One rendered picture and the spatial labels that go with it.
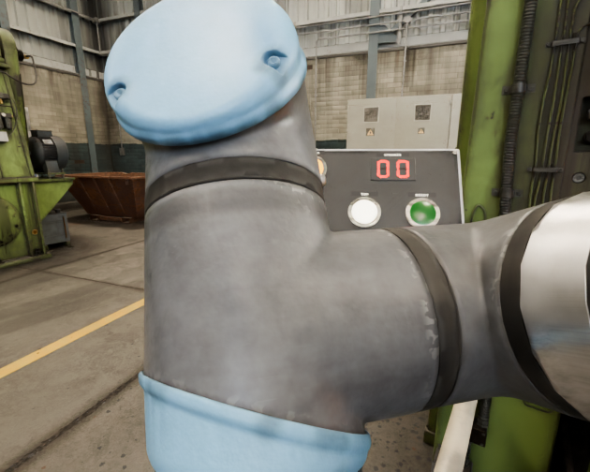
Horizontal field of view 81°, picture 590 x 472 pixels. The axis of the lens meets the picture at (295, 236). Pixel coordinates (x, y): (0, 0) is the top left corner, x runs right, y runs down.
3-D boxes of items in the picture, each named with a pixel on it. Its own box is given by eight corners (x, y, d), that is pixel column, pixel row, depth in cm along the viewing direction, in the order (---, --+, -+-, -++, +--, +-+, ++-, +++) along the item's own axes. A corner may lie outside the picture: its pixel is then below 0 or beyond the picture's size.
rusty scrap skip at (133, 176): (137, 228, 580) (131, 177, 560) (60, 220, 648) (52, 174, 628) (184, 216, 689) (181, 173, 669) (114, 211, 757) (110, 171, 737)
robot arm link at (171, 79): (75, 166, 13) (89, -22, 16) (201, 249, 25) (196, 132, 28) (319, 118, 12) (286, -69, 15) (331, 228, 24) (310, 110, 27)
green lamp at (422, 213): (433, 228, 58) (435, 202, 57) (405, 225, 61) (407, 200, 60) (437, 225, 61) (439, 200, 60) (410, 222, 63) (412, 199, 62)
